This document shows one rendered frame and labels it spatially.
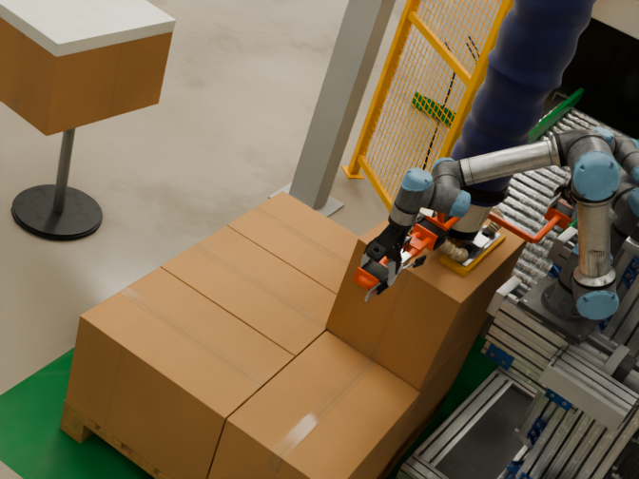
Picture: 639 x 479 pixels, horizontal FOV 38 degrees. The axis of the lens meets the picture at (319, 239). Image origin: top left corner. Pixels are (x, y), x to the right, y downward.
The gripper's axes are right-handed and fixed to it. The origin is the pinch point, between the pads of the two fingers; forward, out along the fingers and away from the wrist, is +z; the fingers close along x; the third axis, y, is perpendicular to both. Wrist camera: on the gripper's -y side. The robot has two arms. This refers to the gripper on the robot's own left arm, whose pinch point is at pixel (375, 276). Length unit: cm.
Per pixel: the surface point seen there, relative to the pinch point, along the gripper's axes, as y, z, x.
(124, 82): 60, 30, 149
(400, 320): 30.5, 31.5, -4.4
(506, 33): 50, -64, 7
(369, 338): 31, 46, 3
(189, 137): 162, 107, 181
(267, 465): -29, 59, -1
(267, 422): -21, 53, 7
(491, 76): 51, -50, 7
